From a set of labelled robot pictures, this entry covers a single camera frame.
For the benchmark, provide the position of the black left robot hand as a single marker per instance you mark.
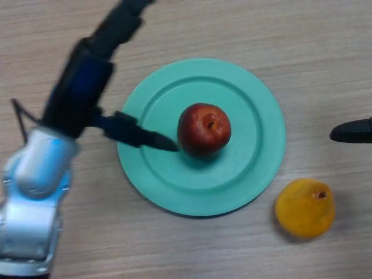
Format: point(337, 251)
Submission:
point(84, 84)

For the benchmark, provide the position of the yellow pear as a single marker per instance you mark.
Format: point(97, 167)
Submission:
point(305, 209)

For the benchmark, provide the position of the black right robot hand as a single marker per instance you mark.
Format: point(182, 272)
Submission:
point(353, 133)

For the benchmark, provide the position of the green round plate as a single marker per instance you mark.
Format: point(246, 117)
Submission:
point(200, 136)

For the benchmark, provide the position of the red apple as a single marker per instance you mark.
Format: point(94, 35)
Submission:
point(204, 129)

